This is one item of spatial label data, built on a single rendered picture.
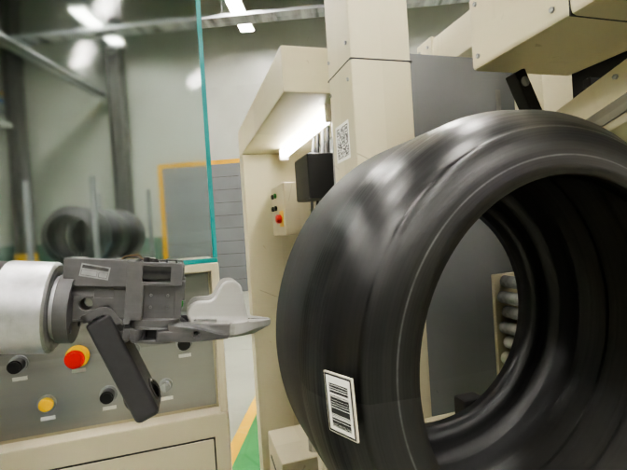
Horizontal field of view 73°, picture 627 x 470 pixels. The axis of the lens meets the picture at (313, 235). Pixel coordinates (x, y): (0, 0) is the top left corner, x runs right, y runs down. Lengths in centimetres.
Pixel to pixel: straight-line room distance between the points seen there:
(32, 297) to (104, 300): 6
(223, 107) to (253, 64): 121
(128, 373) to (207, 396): 72
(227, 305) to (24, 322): 18
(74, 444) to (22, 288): 76
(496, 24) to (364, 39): 25
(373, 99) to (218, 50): 1017
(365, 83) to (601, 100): 42
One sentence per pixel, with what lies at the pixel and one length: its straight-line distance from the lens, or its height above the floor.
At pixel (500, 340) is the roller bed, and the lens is 116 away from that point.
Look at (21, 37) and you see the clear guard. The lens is 124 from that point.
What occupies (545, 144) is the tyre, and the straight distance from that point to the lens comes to 53.
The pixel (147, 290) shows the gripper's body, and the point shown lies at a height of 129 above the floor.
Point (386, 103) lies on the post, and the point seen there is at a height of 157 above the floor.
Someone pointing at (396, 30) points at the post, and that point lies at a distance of 93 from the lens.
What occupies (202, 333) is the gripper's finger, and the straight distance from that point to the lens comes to 45.
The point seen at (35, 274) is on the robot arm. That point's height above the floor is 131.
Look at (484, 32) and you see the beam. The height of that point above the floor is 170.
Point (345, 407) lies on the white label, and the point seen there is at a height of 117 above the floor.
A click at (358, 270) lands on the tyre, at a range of 42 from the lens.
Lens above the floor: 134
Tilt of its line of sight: 1 degrees down
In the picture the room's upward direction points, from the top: 4 degrees counter-clockwise
